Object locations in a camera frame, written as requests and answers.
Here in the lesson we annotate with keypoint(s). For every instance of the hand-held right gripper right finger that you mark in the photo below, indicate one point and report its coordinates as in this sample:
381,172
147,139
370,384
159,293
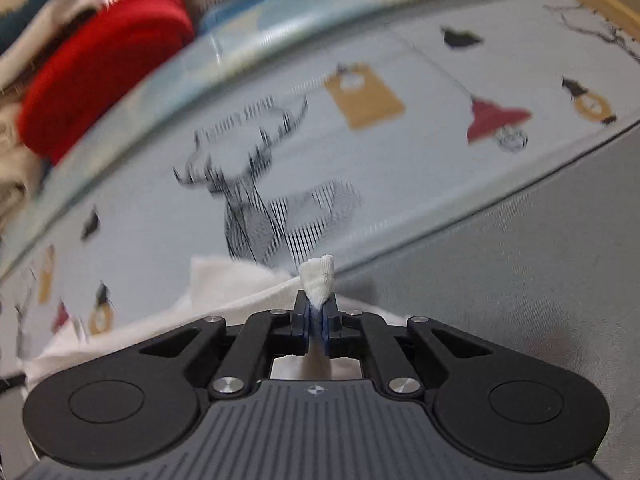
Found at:
327,325

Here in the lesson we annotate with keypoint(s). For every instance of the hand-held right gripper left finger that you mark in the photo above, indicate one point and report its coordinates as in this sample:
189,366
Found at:
301,322

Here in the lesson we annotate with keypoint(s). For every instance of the white small garment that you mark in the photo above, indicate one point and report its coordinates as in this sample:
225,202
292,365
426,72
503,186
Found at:
225,285

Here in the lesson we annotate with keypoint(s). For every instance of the deer print bedsheet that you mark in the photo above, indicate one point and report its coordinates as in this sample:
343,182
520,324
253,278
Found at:
400,170

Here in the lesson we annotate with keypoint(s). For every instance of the red quilt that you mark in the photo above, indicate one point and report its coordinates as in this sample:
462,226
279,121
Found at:
105,70

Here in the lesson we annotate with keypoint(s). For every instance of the cream folded blanket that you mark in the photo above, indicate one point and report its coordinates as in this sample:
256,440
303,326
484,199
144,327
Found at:
15,175

